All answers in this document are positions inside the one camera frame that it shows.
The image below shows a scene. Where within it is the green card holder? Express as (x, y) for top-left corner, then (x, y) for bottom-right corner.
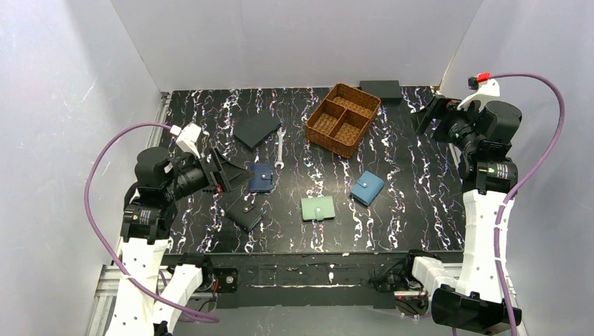
(301, 196), (336, 221)

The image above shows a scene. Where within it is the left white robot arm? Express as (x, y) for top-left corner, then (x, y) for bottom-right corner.
(106, 147), (253, 335)

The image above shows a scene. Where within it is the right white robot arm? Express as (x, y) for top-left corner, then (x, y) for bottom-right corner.
(408, 95), (522, 335)

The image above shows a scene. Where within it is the navy blue card holder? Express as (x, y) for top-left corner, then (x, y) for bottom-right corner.
(249, 163), (273, 193)

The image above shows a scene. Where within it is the black card holder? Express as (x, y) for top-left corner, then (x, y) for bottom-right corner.
(226, 198), (263, 233)

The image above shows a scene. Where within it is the light blue card holder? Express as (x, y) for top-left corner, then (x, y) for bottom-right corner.
(350, 171), (385, 206)

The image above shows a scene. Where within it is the black flat square pad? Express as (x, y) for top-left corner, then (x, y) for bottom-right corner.
(233, 113), (281, 151)

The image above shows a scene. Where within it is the black rectangular box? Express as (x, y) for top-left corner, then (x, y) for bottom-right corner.
(359, 80), (403, 103)

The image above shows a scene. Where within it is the silver open-end wrench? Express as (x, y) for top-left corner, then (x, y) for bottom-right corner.
(274, 127), (286, 169)

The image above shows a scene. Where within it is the brown woven divided basket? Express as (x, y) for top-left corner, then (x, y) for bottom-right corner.
(305, 83), (381, 159)

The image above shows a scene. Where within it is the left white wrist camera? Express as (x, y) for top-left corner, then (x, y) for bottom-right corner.
(170, 123), (202, 158)

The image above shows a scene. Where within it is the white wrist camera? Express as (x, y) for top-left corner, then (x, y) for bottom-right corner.
(457, 72), (500, 111)
(170, 123), (202, 158)

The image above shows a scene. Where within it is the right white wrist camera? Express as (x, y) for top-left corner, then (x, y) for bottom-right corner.
(457, 72), (500, 111)

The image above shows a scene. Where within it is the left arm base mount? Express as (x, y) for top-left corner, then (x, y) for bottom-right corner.
(185, 253), (240, 295)

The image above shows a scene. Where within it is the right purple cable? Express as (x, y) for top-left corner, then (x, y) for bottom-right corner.
(490, 72), (566, 336)

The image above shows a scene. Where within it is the aluminium frame rail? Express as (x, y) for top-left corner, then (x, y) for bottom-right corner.
(85, 266), (217, 335)

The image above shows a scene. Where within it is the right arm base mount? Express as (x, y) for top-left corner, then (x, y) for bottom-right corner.
(368, 249), (434, 317)

